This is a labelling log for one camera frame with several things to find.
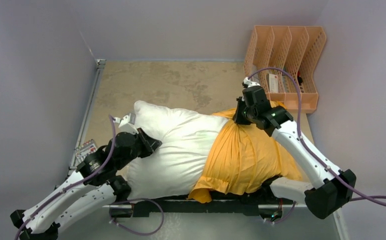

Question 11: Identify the white pillow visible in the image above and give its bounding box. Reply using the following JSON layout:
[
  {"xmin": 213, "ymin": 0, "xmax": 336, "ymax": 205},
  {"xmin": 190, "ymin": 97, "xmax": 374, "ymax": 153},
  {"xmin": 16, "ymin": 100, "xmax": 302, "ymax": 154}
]
[{"xmin": 126, "ymin": 100, "xmax": 228, "ymax": 199}]

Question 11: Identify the orange cartoon pillowcase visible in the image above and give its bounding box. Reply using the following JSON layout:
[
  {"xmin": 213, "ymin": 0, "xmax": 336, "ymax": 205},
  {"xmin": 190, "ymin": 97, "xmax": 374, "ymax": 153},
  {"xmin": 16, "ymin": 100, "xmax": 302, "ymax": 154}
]
[{"xmin": 187, "ymin": 108, "xmax": 303, "ymax": 204}]

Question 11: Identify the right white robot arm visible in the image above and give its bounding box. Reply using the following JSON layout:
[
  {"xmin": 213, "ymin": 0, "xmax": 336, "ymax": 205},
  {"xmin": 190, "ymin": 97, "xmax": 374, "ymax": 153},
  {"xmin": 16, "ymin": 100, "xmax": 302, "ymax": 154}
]
[{"xmin": 233, "ymin": 85, "xmax": 357, "ymax": 219}]

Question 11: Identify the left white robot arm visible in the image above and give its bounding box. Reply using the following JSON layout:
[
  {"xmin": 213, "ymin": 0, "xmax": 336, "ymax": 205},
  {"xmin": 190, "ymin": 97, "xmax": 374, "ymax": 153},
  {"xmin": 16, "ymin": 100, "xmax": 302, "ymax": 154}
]
[{"xmin": 10, "ymin": 128, "xmax": 162, "ymax": 240}]

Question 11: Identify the white label box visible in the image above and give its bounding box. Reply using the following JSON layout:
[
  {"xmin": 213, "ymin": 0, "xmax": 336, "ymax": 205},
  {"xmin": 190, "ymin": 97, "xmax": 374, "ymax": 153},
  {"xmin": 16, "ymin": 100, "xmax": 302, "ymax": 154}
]
[{"xmin": 267, "ymin": 73, "xmax": 279, "ymax": 93}]

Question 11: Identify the marker pen pack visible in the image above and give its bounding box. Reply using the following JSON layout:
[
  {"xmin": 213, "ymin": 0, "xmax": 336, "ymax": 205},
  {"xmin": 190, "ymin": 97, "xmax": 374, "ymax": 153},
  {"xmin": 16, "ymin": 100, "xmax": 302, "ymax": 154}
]
[{"xmin": 74, "ymin": 139, "xmax": 97, "ymax": 166}]

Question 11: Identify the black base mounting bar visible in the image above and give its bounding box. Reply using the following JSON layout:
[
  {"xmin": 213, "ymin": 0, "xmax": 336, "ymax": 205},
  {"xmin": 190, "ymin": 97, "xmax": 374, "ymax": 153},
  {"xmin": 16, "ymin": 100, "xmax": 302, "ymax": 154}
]
[{"xmin": 109, "ymin": 193, "xmax": 293, "ymax": 219}]

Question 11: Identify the pink plastic file organizer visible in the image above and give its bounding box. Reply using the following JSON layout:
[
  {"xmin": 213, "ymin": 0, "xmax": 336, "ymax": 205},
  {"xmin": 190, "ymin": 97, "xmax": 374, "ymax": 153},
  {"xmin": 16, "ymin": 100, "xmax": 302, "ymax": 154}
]
[{"xmin": 244, "ymin": 25, "xmax": 327, "ymax": 114}]

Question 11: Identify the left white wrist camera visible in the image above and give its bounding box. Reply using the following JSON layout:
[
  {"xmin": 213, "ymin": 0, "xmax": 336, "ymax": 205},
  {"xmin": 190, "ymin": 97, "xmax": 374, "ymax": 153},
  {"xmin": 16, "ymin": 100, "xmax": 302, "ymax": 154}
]
[{"xmin": 113, "ymin": 112, "xmax": 138, "ymax": 135}]

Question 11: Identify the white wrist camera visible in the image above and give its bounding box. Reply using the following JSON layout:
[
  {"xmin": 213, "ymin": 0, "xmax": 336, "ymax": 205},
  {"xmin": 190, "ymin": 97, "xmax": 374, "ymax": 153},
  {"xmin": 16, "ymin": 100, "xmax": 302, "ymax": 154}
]
[
  {"xmin": 113, "ymin": 112, "xmax": 138, "ymax": 135},
  {"xmin": 242, "ymin": 77, "xmax": 261, "ymax": 89}
]

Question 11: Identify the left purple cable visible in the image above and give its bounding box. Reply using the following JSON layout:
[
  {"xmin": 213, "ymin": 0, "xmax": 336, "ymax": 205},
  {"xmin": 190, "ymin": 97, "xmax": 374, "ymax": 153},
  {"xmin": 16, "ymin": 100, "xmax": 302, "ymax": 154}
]
[{"xmin": 12, "ymin": 114, "xmax": 166, "ymax": 240}]

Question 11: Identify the purple cable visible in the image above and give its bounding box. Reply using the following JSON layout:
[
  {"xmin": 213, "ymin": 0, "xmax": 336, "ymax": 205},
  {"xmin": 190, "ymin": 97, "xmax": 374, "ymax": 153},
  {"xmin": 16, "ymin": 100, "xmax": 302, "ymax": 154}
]
[
  {"xmin": 12, "ymin": 114, "xmax": 166, "ymax": 240},
  {"xmin": 245, "ymin": 67, "xmax": 386, "ymax": 225}
]

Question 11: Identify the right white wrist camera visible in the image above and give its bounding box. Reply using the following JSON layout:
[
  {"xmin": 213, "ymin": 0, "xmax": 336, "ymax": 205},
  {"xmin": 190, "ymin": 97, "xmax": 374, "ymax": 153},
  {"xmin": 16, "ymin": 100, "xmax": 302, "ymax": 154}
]
[{"xmin": 242, "ymin": 77, "xmax": 261, "ymax": 89}]

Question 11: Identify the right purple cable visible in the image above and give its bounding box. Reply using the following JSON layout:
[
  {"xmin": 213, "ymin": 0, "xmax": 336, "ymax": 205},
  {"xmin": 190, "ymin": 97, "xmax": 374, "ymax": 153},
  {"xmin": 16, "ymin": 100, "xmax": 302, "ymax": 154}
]
[{"xmin": 245, "ymin": 67, "xmax": 386, "ymax": 225}]

